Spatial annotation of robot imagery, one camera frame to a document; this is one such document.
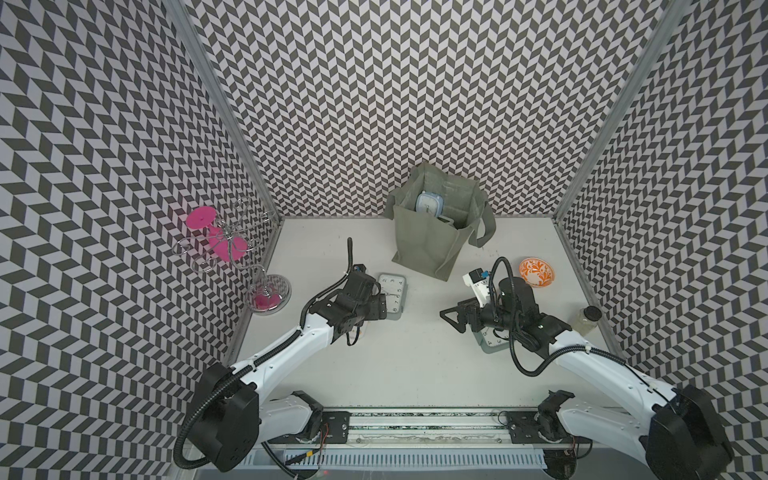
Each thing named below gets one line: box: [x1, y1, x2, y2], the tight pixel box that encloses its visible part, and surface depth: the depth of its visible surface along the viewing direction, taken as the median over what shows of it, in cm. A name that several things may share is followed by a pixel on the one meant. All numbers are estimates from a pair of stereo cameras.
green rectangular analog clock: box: [378, 273, 408, 321], surface depth 97 cm
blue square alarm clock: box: [415, 190, 444, 217], surface depth 104 cm
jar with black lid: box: [573, 305, 602, 337], surface depth 84 cm
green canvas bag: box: [384, 162, 497, 282], surface depth 98 cm
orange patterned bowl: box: [519, 257, 555, 288], surface depth 101 cm
